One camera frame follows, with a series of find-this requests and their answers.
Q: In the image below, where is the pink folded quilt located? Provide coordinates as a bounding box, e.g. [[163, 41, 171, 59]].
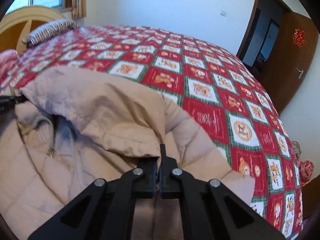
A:
[[0, 49, 20, 77]]

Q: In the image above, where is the white wall switch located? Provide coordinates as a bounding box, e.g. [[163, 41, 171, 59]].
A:
[[220, 10, 226, 17]]

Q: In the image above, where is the dark wooden door frame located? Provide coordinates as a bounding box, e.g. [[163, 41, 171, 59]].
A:
[[236, 0, 292, 60]]

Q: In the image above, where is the lilac quilted puffer jacket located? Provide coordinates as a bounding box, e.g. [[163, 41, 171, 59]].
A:
[[1, 66, 255, 239]]

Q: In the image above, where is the cream wooden headboard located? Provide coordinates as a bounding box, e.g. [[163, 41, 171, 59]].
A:
[[1, 5, 65, 54]]

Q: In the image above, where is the brown wooden door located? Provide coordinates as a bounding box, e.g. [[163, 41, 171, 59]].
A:
[[258, 12, 319, 113]]

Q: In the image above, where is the red double happiness decal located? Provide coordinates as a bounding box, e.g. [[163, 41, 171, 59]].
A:
[[292, 28, 306, 47]]

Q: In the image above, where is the striped pillow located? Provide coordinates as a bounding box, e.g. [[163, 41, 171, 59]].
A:
[[22, 18, 79, 48]]

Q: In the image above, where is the silver door handle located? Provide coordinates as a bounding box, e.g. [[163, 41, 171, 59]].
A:
[[296, 68, 304, 79]]

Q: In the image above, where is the red patterned bed cover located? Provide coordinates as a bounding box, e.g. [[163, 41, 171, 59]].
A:
[[1, 26, 303, 239]]

